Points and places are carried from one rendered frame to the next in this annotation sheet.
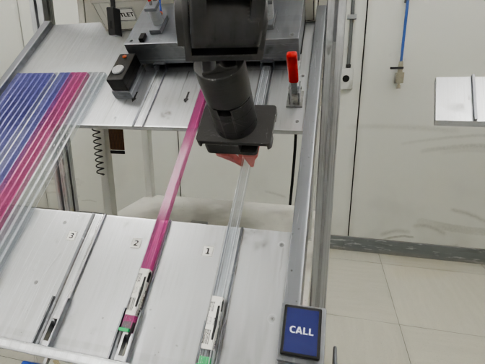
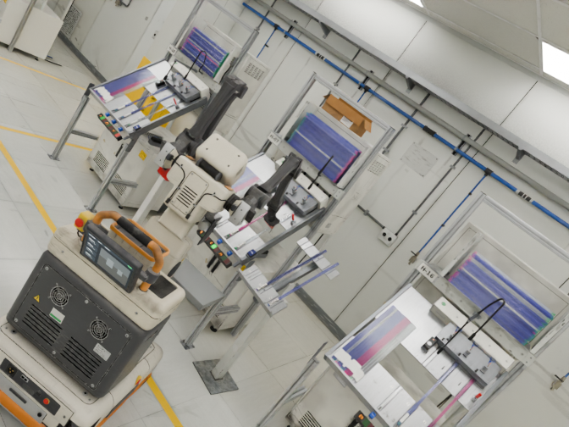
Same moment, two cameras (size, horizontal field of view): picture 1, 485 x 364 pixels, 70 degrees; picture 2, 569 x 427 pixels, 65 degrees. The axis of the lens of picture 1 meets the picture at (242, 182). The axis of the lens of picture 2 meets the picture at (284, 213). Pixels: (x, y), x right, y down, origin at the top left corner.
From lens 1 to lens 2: 2.43 m
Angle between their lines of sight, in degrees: 13
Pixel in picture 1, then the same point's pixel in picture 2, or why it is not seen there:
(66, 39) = (263, 162)
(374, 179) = (368, 302)
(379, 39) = (420, 233)
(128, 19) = not seen: hidden behind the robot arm
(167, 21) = not seen: hidden behind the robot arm
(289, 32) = (304, 208)
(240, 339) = (243, 250)
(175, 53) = not seen: hidden behind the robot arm
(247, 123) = (271, 219)
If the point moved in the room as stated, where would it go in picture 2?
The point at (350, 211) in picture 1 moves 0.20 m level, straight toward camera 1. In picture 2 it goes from (345, 308) to (335, 309)
